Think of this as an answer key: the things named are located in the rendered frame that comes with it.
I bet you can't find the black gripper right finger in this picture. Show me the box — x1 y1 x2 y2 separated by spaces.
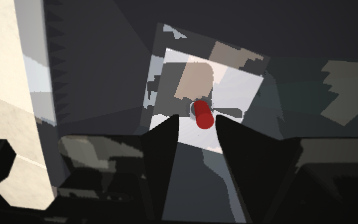
215 115 358 224

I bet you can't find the red peg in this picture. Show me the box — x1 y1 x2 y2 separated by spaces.
194 100 214 129

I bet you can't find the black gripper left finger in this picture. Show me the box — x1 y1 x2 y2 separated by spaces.
58 114 179 220

